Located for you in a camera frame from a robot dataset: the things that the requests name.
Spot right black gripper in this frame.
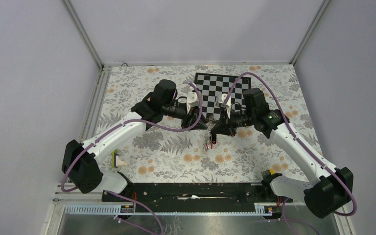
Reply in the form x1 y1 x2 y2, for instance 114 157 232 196
211 106 256 137

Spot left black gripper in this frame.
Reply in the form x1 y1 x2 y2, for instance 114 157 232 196
163 101 208 130

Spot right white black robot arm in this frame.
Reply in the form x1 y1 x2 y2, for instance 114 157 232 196
211 88 353 218

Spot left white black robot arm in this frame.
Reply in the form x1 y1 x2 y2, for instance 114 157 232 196
61 79 207 201

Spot black white checkerboard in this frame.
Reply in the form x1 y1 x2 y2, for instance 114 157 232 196
194 72 251 119

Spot floral patterned mat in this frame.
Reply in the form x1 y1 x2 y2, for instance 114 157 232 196
96 65 321 183

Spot green white small block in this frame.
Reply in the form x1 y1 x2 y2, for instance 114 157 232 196
111 149 127 168

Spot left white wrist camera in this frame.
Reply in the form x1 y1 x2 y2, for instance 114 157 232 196
186 91 202 113

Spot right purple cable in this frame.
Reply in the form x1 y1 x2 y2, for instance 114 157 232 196
221 71 358 235

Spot purple cable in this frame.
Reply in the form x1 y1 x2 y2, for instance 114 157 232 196
60 82 205 235
221 71 358 235

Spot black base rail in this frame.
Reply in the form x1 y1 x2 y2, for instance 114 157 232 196
101 183 285 213

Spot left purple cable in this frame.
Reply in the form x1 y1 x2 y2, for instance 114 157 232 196
60 82 205 235

